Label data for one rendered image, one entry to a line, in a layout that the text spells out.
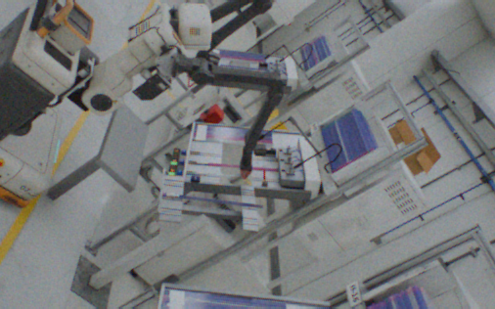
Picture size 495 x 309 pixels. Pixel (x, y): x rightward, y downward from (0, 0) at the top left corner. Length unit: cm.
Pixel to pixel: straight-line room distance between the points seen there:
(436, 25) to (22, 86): 464
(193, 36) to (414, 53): 402
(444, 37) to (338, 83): 224
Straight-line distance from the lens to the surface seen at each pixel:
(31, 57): 231
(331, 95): 418
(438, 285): 218
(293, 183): 284
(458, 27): 616
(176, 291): 219
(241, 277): 323
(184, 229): 265
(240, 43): 740
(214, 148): 314
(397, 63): 609
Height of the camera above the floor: 193
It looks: 18 degrees down
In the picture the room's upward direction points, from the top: 58 degrees clockwise
